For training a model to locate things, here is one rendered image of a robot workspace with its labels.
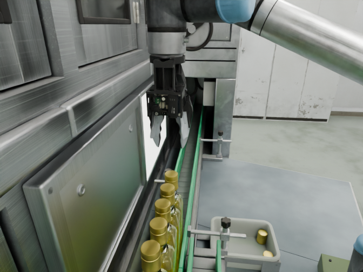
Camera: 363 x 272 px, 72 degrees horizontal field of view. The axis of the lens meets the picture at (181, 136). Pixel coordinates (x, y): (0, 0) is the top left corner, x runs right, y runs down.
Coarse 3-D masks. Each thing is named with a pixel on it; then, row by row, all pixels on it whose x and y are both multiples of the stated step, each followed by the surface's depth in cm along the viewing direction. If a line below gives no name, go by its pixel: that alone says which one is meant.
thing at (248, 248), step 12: (216, 216) 95; (216, 228) 95; (228, 228) 95; (240, 228) 94; (252, 228) 94; (264, 228) 93; (216, 240) 93; (240, 240) 93; (252, 240) 93; (276, 240) 84; (228, 252) 88; (240, 252) 88; (252, 252) 88; (276, 252) 80
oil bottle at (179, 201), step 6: (180, 198) 67; (174, 204) 64; (180, 204) 65; (180, 210) 65; (180, 216) 66; (180, 222) 67; (180, 228) 68; (180, 234) 68; (180, 240) 69; (180, 246) 70; (180, 252) 71
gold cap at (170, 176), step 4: (168, 172) 64; (172, 172) 64; (176, 172) 64; (168, 176) 62; (172, 176) 62; (176, 176) 63; (168, 180) 63; (172, 180) 62; (176, 180) 63; (172, 184) 63; (176, 184) 64; (176, 188) 64
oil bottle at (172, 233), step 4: (172, 224) 58; (172, 228) 56; (176, 228) 58; (168, 232) 55; (172, 232) 55; (176, 232) 57; (168, 236) 54; (172, 236) 55; (176, 236) 57; (168, 240) 54; (172, 240) 54; (176, 240) 58; (172, 244) 54; (176, 244) 58; (176, 248) 59; (176, 252) 59; (176, 256) 59; (176, 260) 60; (176, 264) 60; (176, 268) 61
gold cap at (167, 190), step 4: (164, 184) 59; (168, 184) 59; (160, 188) 58; (164, 188) 58; (168, 188) 58; (172, 188) 58; (160, 192) 58; (164, 192) 57; (168, 192) 57; (172, 192) 58; (160, 196) 59; (164, 196) 58; (168, 196) 57; (172, 196) 58; (172, 200) 58; (172, 204) 59
